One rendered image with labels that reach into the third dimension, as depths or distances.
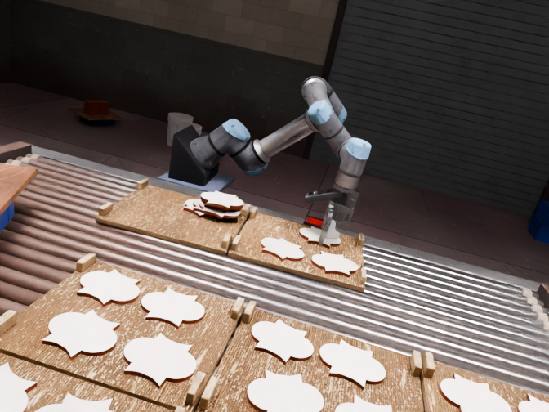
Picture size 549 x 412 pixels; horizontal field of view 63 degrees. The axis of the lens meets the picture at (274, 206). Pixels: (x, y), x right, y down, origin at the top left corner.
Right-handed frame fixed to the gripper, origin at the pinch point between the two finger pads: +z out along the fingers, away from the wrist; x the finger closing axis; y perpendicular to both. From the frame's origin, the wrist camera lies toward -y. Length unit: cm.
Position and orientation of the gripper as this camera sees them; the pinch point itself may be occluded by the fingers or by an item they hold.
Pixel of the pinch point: (319, 236)
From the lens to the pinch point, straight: 154.4
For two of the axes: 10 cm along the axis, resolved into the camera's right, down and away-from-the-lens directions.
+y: 9.5, 3.1, -0.5
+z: -2.7, 8.9, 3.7
